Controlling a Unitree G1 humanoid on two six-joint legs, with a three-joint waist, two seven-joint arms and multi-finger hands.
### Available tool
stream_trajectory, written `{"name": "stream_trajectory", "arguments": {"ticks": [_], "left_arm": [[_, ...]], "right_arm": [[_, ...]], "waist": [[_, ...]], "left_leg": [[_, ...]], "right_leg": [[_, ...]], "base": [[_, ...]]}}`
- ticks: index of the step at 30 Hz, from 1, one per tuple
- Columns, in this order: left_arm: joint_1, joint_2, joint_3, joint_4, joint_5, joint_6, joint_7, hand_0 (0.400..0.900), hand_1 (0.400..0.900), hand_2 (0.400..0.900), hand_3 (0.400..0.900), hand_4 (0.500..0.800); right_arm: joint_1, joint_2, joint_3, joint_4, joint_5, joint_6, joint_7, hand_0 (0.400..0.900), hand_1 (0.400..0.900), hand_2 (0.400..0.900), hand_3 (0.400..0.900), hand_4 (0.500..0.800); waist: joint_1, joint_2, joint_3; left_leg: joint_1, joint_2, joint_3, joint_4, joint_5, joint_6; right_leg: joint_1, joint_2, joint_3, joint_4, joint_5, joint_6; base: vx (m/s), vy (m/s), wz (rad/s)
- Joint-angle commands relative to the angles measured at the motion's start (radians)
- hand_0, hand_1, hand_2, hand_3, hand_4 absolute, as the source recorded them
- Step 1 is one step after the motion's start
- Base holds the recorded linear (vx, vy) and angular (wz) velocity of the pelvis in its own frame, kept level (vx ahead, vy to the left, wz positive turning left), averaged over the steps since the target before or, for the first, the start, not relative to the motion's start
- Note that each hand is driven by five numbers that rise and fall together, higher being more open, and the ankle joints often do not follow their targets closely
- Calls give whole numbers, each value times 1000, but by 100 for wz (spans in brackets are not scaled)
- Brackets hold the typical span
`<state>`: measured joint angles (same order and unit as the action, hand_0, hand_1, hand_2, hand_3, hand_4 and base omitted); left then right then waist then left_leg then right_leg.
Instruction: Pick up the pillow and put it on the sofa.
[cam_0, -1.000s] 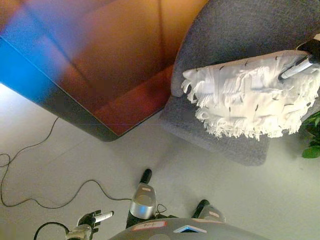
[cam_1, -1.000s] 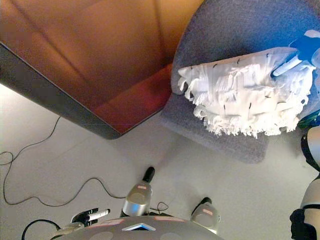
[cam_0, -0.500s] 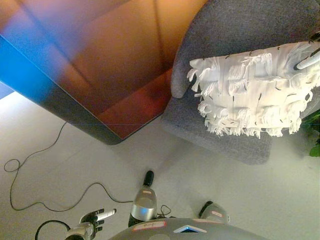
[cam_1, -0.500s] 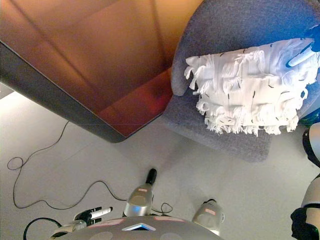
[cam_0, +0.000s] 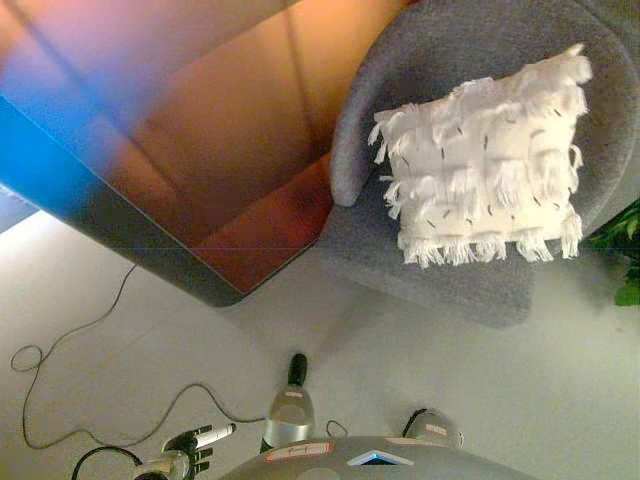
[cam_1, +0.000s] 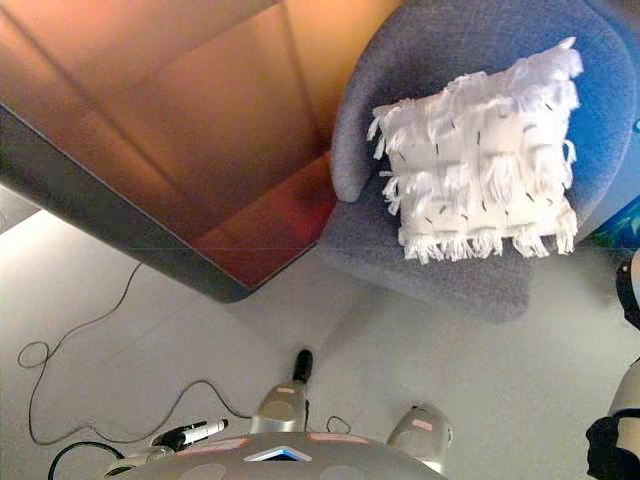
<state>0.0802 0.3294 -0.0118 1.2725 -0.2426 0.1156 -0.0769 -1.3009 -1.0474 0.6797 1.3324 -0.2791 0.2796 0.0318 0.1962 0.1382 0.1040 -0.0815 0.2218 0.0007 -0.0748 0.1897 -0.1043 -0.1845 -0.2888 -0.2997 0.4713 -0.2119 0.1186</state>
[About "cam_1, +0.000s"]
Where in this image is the reddish brown wooden cabinet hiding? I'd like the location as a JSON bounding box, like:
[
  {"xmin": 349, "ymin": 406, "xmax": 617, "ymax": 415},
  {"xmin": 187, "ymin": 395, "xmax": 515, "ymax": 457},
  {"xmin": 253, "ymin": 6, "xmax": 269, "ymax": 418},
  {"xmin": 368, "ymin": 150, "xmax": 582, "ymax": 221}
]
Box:
[{"xmin": 0, "ymin": 0, "xmax": 406, "ymax": 305}]

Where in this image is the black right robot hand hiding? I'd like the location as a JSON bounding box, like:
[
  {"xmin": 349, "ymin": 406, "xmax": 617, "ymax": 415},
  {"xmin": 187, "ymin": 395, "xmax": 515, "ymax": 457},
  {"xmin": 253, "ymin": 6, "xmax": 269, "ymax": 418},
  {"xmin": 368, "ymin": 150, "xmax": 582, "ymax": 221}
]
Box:
[{"xmin": 615, "ymin": 249, "xmax": 640, "ymax": 330}]

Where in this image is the teal blue object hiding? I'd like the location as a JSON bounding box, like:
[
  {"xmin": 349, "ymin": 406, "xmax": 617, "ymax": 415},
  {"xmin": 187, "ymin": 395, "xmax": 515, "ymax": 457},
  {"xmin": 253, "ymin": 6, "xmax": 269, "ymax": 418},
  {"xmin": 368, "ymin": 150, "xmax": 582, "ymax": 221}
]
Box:
[{"xmin": 594, "ymin": 117, "xmax": 640, "ymax": 247}]

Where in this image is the silver robot leg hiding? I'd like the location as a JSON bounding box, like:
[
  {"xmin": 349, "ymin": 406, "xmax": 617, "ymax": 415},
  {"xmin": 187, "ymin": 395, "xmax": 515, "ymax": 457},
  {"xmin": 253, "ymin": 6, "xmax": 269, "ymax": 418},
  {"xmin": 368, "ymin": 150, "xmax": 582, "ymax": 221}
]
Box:
[
  {"xmin": 385, "ymin": 404, "xmax": 454, "ymax": 474},
  {"xmin": 248, "ymin": 348, "xmax": 315, "ymax": 435}
]

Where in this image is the silver right robot leg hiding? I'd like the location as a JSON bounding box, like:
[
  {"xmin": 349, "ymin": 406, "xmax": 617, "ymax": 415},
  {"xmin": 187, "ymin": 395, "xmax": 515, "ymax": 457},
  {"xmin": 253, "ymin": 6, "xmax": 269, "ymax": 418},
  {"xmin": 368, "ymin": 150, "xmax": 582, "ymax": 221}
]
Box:
[{"xmin": 385, "ymin": 404, "xmax": 454, "ymax": 474}]

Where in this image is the silver left robot leg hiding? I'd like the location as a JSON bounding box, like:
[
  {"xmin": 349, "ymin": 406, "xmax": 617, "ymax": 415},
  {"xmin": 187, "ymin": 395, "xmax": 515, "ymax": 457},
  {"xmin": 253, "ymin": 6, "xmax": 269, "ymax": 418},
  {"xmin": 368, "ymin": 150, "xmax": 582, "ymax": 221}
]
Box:
[{"xmin": 248, "ymin": 348, "xmax": 315, "ymax": 435}]

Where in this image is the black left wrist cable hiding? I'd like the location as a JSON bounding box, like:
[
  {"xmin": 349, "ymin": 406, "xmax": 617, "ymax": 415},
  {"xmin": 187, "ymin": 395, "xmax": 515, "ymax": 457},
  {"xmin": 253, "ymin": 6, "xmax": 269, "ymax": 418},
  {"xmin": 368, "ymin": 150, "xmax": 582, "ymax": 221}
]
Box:
[{"xmin": 47, "ymin": 440, "xmax": 127, "ymax": 480}]

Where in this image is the grey fabric sofa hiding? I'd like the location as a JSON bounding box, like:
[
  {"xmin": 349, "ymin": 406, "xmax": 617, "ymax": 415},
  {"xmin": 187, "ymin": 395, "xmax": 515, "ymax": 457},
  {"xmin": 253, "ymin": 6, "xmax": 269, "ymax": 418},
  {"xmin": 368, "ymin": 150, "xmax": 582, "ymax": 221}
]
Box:
[{"xmin": 317, "ymin": 0, "xmax": 639, "ymax": 324}]

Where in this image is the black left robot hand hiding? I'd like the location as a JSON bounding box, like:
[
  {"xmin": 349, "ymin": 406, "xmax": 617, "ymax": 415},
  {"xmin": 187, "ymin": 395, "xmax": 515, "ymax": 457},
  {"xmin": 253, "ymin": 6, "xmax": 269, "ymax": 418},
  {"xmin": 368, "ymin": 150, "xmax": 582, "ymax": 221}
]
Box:
[{"xmin": 149, "ymin": 418, "xmax": 230, "ymax": 449}]

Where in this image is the white fringed pillow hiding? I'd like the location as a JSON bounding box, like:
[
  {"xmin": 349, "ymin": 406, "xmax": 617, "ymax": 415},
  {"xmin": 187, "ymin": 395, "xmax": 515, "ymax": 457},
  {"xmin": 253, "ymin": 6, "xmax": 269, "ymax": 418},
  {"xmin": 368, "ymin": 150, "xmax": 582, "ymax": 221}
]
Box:
[{"xmin": 367, "ymin": 37, "xmax": 585, "ymax": 265}]

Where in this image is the grey robot torso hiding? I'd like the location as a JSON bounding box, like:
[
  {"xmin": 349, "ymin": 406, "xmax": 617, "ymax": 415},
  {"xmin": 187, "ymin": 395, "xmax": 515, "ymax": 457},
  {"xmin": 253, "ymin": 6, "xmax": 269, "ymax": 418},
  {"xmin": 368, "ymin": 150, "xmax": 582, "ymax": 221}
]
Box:
[{"xmin": 107, "ymin": 432, "xmax": 447, "ymax": 480}]

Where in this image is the thin grey floor cable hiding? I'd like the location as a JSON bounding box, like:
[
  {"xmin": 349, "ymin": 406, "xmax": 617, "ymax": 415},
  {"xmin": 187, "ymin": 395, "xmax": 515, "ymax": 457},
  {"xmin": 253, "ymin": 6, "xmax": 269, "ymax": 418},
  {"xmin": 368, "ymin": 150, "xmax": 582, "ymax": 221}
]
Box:
[{"xmin": 17, "ymin": 262, "xmax": 352, "ymax": 446}]

